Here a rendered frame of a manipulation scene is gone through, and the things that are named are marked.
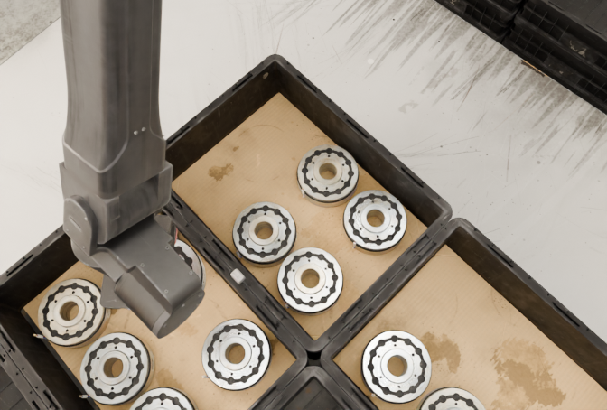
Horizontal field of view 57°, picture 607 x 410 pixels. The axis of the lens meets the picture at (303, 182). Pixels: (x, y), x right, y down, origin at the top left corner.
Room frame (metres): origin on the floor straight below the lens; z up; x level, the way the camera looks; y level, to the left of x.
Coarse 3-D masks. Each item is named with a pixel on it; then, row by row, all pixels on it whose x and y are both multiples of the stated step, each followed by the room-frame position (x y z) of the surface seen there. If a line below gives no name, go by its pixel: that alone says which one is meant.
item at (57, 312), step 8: (64, 296) 0.17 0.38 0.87; (72, 296) 0.17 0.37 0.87; (56, 304) 0.16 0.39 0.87; (64, 304) 0.16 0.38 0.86; (80, 304) 0.15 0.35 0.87; (56, 312) 0.14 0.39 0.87; (80, 312) 0.14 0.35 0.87; (56, 320) 0.13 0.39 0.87; (64, 320) 0.13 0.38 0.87; (72, 320) 0.13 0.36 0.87; (80, 320) 0.13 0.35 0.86
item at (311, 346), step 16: (272, 64) 0.52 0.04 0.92; (288, 64) 0.52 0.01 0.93; (240, 80) 0.49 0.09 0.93; (304, 80) 0.48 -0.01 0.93; (224, 96) 0.46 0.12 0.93; (320, 96) 0.45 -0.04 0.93; (208, 112) 0.44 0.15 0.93; (336, 112) 0.42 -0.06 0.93; (192, 128) 0.41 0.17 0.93; (352, 128) 0.39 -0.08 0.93; (368, 144) 0.36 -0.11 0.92; (416, 176) 0.30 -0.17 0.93; (432, 192) 0.27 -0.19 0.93; (176, 208) 0.28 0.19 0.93; (448, 208) 0.25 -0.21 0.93; (192, 224) 0.25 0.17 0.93; (432, 224) 0.23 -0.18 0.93; (208, 240) 0.22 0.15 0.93; (416, 240) 0.20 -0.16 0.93; (224, 256) 0.20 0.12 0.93; (400, 256) 0.18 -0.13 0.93; (384, 272) 0.16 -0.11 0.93; (256, 288) 0.15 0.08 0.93; (368, 288) 0.14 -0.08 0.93; (272, 304) 0.13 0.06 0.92; (352, 304) 0.12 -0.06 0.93; (288, 320) 0.10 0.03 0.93; (336, 320) 0.10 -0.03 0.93; (304, 336) 0.08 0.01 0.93; (320, 336) 0.08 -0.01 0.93
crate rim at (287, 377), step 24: (48, 240) 0.24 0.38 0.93; (192, 240) 0.23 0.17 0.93; (24, 264) 0.21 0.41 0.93; (216, 264) 0.19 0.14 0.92; (0, 288) 0.18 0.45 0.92; (240, 288) 0.15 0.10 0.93; (264, 312) 0.12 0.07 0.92; (0, 336) 0.11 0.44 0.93; (288, 336) 0.08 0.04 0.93; (24, 360) 0.07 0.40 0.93; (288, 384) 0.02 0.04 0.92; (48, 408) 0.01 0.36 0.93; (264, 408) -0.01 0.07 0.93
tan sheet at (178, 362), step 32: (224, 288) 0.17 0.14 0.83; (128, 320) 0.13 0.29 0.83; (192, 320) 0.12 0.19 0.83; (224, 320) 0.12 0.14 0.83; (256, 320) 0.12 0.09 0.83; (64, 352) 0.09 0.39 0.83; (160, 352) 0.08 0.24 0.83; (192, 352) 0.08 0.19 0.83; (288, 352) 0.07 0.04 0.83; (160, 384) 0.03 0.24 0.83; (192, 384) 0.03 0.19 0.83
